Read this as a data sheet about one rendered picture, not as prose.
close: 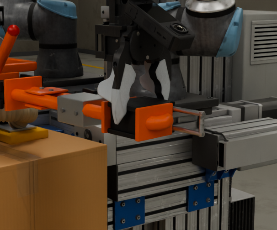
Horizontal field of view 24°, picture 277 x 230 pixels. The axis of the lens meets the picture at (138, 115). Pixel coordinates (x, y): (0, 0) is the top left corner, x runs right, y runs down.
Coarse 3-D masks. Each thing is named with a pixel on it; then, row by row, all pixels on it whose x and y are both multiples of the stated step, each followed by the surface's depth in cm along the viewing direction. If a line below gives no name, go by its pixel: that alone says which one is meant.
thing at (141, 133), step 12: (108, 108) 103; (132, 108) 99; (144, 108) 98; (156, 108) 99; (168, 108) 101; (108, 120) 103; (132, 120) 100; (144, 120) 98; (108, 132) 103; (120, 132) 101; (132, 132) 100; (144, 132) 98; (156, 132) 100; (168, 132) 102
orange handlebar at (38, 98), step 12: (12, 60) 171; (24, 60) 168; (12, 96) 122; (24, 96) 120; (36, 96) 117; (48, 96) 116; (36, 108) 117; (48, 108) 118; (84, 108) 108; (96, 108) 106; (156, 120) 98; (168, 120) 99
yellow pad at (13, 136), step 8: (0, 128) 144; (8, 128) 143; (16, 128) 144; (24, 128) 144; (32, 128) 145; (40, 128) 146; (0, 136) 141; (8, 136) 139; (16, 136) 140; (24, 136) 141; (32, 136) 143; (40, 136) 144
